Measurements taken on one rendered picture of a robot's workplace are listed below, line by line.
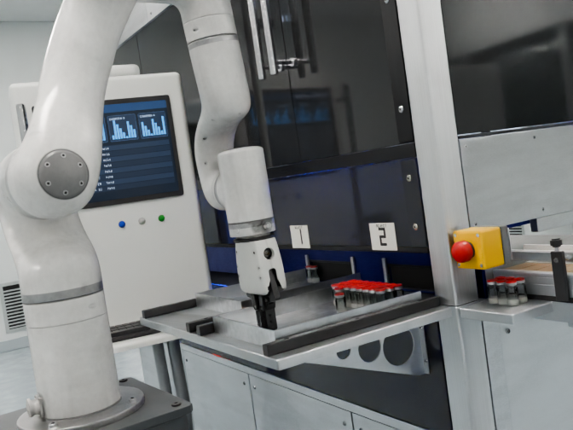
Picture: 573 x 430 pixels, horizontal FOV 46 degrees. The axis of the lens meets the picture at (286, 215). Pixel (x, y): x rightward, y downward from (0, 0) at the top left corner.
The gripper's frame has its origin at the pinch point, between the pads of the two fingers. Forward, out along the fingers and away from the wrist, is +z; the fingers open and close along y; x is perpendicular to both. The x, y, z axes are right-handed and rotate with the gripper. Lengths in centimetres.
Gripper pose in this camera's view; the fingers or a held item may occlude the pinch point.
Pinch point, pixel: (266, 319)
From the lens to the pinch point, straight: 125.1
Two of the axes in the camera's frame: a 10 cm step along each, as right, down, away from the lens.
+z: 1.5, 9.9, 0.6
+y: -5.2, 0.3, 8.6
